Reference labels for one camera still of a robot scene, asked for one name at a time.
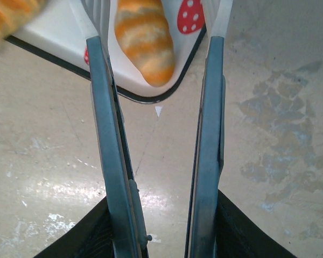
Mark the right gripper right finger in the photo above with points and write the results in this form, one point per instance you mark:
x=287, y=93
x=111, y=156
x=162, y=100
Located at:
x=239, y=236

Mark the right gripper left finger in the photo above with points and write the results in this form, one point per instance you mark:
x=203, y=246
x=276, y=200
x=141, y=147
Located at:
x=91, y=236

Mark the pale striped fake bread roll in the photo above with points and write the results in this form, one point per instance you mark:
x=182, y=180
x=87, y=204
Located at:
x=145, y=48

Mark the yellow fake croissant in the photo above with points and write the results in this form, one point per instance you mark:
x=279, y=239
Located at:
x=5, y=16

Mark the small white scrap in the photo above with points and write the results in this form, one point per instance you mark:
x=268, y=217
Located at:
x=158, y=110

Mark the white strawberry print tray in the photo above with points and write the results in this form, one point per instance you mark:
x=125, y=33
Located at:
x=56, y=32

